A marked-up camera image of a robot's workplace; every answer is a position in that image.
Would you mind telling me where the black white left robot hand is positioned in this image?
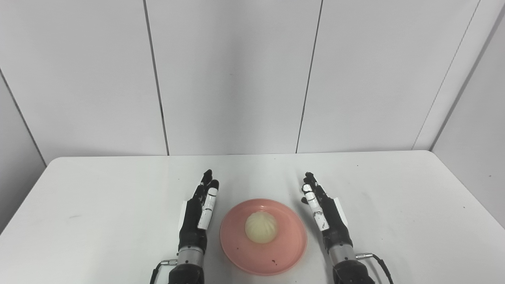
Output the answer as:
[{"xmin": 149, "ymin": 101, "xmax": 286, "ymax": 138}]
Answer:
[{"xmin": 178, "ymin": 169, "xmax": 220, "ymax": 253}]

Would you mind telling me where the pale yellow steamed bun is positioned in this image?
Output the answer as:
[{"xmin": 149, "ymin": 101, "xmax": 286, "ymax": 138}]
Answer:
[{"xmin": 245, "ymin": 211, "xmax": 279, "ymax": 244}]

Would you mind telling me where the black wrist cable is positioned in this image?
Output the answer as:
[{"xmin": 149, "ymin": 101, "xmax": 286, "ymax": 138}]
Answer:
[
  {"xmin": 149, "ymin": 259, "xmax": 178, "ymax": 284},
  {"xmin": 355, "ymin": 252, "xmax": 395, "ymax": 284}
]

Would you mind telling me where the pink round plate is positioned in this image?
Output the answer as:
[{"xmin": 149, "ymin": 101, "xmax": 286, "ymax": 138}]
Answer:
[{"xmin": 220, "ymin": 198, "xmax": 308, "ymax": 276}]

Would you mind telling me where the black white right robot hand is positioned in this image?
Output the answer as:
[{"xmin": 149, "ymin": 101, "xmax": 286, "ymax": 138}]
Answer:
[{"xmin": 301, "ymin": 172, "xmax": 354, "ymax": 253}]

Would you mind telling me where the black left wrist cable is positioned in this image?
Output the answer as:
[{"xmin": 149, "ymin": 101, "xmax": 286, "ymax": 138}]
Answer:
[{"xmin": 149, "ymin": 259, "xmax": 178, "ymax": 284}]

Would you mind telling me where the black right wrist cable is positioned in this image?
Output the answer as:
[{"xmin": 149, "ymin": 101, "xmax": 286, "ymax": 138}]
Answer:
[{"xmin": 355, "ymin": 252, "xmax": 395, "ymax": 284}]

